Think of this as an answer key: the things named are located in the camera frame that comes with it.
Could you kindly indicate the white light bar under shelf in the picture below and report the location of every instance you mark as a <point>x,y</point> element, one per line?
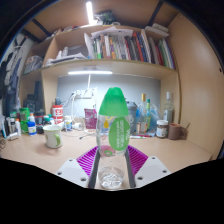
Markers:
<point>90,72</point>

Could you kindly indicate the tall clear glass bottle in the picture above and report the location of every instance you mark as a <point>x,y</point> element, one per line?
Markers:
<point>169,111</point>

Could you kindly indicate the white pill bottle blue label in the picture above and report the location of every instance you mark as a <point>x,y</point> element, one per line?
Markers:
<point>68,124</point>

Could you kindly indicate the slim bottle with green cap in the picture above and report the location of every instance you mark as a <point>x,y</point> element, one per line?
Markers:
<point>148,113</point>

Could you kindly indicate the red and white canister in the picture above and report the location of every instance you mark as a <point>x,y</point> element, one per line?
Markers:
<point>57,113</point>

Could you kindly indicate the white bottle with blue label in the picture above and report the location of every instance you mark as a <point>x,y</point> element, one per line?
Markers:
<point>32,127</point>

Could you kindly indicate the magenta pouch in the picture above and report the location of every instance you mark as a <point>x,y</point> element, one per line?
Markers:
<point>90,118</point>

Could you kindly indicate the red pen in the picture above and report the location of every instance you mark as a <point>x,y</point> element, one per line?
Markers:
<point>146,135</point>

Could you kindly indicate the clear glass bottle gold cap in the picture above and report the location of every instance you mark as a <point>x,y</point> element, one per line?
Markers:
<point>142,116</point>

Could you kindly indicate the brown jar with white lid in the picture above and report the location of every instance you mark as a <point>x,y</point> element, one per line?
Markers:
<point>162,129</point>

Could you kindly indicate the wooden shelf unit with books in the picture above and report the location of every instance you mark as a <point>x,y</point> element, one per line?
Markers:
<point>116,46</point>

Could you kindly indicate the white tube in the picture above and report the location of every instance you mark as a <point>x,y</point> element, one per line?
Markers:
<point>137,137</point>

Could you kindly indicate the brown mug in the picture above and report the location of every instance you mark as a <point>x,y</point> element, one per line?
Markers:
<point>174,131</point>

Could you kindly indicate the white wall power strip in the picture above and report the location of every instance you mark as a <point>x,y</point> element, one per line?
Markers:
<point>85,94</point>

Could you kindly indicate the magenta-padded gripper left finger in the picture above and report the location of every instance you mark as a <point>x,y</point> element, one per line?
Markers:
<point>75,168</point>

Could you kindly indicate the clear bottle with green cap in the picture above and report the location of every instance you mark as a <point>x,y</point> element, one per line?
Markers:
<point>113,133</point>

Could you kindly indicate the green plastic container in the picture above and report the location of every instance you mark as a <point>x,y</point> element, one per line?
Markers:
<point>24,116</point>

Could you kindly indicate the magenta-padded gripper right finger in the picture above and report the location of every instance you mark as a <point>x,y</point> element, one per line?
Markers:
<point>150,168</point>

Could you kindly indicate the hanging dark clothes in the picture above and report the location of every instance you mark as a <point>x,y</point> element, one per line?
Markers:
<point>11,76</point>

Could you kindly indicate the white ceiling light strip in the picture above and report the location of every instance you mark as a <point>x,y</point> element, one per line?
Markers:
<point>89,13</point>

